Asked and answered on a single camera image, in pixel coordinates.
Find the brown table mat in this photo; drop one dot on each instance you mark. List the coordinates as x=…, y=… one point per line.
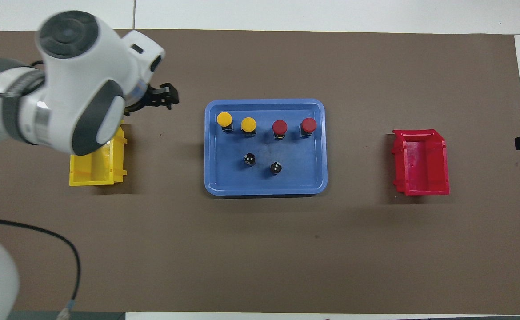
x=242, y=249

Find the yellow push button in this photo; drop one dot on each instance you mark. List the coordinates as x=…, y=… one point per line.
x=224, y=118
x=248, y=124

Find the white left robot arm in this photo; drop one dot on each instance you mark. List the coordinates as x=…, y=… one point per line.
x=86, y=53

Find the black button base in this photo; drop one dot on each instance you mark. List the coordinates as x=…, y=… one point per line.
x=250, y=159
x=276, y=168

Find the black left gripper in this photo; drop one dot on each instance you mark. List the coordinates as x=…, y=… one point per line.
x=144, y=100

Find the yellow plastic bin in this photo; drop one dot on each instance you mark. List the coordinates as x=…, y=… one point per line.
x=91, y=178

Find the red push button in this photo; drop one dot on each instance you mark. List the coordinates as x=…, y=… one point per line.
x=309, y=124
x=280, y=127

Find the blue plastic tray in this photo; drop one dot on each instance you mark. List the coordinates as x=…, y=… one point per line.
x=304, y=178

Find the red plastic bin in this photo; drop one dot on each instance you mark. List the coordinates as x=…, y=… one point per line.
x=424, y=164

